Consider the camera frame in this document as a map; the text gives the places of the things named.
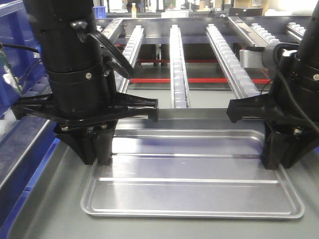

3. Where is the large grey serving tray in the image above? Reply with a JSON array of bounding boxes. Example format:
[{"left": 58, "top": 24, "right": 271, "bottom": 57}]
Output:
[{"left": 8, "top": 109, "right": 319, "bottom": 239}]

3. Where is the small silver metal tray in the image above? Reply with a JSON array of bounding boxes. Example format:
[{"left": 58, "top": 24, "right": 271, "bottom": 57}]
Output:
[{"left": 80, "top": 129, "right": 305, "bottom": 219}]

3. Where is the blue plastic bin upper left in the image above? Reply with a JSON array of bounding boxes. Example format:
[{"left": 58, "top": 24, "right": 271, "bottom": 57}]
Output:
[{"left": 0, "top": 0, "right": 47, "bottom": 115}]

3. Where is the right steel divider rail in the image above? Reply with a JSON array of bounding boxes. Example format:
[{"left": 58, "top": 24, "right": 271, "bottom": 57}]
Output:
[{"left": 228, "top": 16, "right": 267, "bottom": 47}]

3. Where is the black box in background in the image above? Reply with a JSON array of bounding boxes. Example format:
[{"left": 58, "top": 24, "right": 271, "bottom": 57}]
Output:
[{"left": 228, "top": 7, "right": 263, "bottom": 16}]

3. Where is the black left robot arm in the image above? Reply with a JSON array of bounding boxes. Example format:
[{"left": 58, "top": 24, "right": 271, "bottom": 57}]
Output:
[{"left": 12, "top": 0, "right": 159, "bottom": 165}]

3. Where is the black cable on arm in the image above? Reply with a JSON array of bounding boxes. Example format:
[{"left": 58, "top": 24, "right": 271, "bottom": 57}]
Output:
[
  {"left": 70, "top": 20, "right": 135, "bottom": 80},
  {"left": 258, "top": 43, "right": 319, "bottom": 132}
]

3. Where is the roller conveyor rail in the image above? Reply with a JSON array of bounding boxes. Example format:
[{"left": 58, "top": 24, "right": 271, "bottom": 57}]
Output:
[
  {"left": 114, "top": 25, "right": 144, "bottom": 93},
  {"left": 169, "top": 24, "right": 190, "bottom": 109},
  {"left": 206, "top": 24, "right": 260, "bottom": 99}
]

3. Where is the distant blue bin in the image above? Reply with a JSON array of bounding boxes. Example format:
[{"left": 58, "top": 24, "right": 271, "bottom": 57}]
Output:
[{"left": 94, "top": 6, "right": 107, "bottom": 19}]

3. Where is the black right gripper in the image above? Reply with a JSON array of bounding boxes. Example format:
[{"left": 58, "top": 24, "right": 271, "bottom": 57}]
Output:
[{"left": 227, "top": 90, "right": 319, "bottom": 170}]

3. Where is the outermost right roller rail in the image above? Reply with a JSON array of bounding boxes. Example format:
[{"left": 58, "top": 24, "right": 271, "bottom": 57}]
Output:
[{"left": 287, "top": 22, "right": 306, "bottom": 38}]

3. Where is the right roller conveyor rail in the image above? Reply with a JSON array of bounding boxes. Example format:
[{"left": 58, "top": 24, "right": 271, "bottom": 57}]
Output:
[{"left": 206, "top": 24, "right": 260, "bottom": 99}]

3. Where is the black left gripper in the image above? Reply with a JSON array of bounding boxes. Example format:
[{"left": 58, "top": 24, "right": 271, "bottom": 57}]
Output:
[{"left": 11, "top": 93, "right": 159, "bottom": 165}]

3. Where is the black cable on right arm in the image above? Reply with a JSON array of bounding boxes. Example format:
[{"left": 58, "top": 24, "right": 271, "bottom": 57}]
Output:
[{"left": 258, "top": 43, "right": 319, "bottom": 132}]

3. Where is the green circuit board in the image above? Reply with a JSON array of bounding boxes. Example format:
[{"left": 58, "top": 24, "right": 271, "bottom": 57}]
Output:
[{"left": 0, "top": 43, "right": 23, "bottom": 97}]

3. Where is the left roller conveyor rail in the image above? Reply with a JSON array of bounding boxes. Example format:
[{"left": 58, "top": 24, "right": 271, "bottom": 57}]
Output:
[{"left": 114, "top": 25, "right": 144, "bottom": 93}]

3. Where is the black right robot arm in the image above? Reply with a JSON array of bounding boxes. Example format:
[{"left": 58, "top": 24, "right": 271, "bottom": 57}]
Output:
[{"left": 227, "top": 6, "right": 319, "bottom": 169}]

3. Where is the orange bottle in background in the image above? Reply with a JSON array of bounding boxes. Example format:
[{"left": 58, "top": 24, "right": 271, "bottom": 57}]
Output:
[{"left": 131, "top": 2, "right": 137, "bottom": 18}]

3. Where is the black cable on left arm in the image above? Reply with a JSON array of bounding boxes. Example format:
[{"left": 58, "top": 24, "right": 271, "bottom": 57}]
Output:
[{"left": 70, "top": 20, "right": 135, "bottom": 80}]

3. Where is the red floor frame bar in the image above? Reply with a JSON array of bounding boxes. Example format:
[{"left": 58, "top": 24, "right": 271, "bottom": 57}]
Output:
[{"left": 130, "top": 78, "right": 269, "bottom": 84}]

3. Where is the centre roller conveyor rail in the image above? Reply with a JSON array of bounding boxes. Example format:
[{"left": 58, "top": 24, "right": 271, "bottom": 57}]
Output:
[{"left": 169, "top": 24, "right": 190, "bottom": 109}]

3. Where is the far right roller rail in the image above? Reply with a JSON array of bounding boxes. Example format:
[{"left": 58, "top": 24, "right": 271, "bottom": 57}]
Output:
[{"left": 250, "top": 23, "right": 280, "bottom": 45}]

